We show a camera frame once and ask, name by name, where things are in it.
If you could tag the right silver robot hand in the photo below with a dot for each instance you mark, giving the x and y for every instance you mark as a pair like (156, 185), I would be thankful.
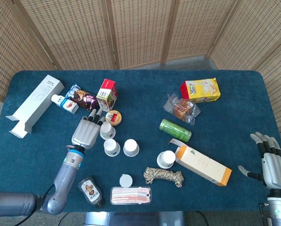
(276, 169)

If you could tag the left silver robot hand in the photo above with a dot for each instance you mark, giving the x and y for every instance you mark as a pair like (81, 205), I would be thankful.
(86, 134)

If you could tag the white cup green fern print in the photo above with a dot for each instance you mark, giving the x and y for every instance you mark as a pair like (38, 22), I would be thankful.
(107, 129)

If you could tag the white cup large blue flower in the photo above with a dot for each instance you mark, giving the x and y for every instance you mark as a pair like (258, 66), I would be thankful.
(112, 147)

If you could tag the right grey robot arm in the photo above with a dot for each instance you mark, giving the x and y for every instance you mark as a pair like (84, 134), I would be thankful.
(279, 209)

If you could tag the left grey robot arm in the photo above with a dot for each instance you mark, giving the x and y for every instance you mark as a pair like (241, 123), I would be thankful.
(65, 174)

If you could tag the paper cups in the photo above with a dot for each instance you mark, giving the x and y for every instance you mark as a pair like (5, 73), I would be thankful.
(165, 159)

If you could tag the round red gold tin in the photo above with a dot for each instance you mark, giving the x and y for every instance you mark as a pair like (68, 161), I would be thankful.
(114, 117)

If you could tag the brown purple snack bag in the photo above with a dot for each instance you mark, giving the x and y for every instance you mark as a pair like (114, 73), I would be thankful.
(83, 99)

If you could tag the small milk carton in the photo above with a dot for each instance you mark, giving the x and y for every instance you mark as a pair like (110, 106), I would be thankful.
(65, 103)

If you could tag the red green cookie box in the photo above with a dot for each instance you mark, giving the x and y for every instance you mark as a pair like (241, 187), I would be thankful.
(106, 94)

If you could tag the white cup blue round print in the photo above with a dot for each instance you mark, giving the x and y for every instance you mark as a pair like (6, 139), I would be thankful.
(130, 147)

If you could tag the dark sauce squeeze bottle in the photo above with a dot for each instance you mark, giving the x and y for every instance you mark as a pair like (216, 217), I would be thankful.
(89, 190)

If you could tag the long grey cardboard box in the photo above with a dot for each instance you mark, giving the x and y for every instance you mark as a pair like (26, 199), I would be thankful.
(39, 99)

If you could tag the white jar with grey lid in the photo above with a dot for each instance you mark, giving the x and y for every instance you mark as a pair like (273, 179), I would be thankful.
(126, 180)

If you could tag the blue carpet table cover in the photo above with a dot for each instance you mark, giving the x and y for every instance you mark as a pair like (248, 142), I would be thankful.
(142, 94)

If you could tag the cream orange carton box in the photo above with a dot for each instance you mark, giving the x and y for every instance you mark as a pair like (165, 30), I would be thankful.
(201, 162)

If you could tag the pink razor blister pack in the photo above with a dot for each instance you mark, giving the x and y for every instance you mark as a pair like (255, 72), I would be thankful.
(130, 195)

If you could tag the green energy drink can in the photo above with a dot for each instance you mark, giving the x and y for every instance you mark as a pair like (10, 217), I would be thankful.
(175, 130)

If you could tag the grey robot torso base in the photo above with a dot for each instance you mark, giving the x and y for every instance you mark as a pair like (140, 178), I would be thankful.
(130, 219)

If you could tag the bread in clear plastic bag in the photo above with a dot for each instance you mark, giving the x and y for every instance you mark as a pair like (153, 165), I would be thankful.
(182, 108)

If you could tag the yellow red snack bag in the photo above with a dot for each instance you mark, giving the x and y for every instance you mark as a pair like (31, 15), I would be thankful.
(201, 90)

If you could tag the woven bamboo folding screen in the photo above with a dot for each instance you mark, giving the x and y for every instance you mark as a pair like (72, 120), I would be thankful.
(140, 30)

